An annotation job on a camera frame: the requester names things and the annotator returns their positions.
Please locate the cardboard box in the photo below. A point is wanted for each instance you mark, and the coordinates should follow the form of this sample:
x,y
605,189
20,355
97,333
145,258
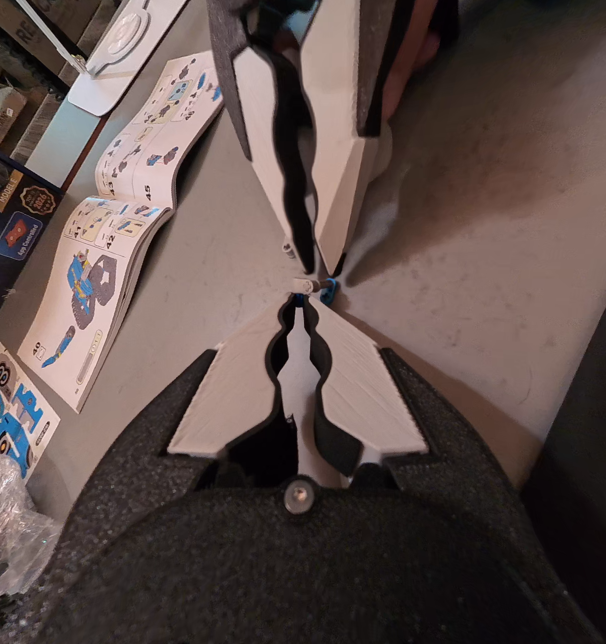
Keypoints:
x,y
36,35

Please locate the blue two-hole beam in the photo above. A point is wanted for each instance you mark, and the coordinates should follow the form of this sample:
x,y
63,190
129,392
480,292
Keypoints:
x,y
329,293

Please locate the blue sticker sheet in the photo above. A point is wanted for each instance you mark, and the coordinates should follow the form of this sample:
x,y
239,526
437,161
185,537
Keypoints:
x,y
16,417

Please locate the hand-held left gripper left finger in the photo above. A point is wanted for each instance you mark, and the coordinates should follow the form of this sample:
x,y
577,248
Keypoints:
x,y
222,397

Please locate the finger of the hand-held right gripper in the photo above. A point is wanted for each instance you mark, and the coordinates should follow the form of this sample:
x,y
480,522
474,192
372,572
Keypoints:
x,y
263,141
338,151

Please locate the clear plastic bag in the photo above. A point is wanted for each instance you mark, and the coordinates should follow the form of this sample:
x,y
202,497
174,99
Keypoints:
x,y
11,518

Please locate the white folding stand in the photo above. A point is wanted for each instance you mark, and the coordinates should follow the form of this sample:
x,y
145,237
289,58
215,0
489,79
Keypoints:
x,y
127,45

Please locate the person's right hand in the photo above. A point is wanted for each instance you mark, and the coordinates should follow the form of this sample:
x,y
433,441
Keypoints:
x,y
413,50

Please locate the grey desk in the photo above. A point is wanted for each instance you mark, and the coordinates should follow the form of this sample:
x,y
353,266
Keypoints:
x,y
459,251

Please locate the dark blue toy box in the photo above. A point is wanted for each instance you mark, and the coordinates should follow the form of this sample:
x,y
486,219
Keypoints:
x,y
11,241

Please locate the open instruction booklet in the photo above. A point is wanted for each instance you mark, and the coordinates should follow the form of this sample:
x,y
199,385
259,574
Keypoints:
x,y
122,226

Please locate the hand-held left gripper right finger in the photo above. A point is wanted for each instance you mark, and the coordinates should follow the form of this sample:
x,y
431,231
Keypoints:
x,y
373,397

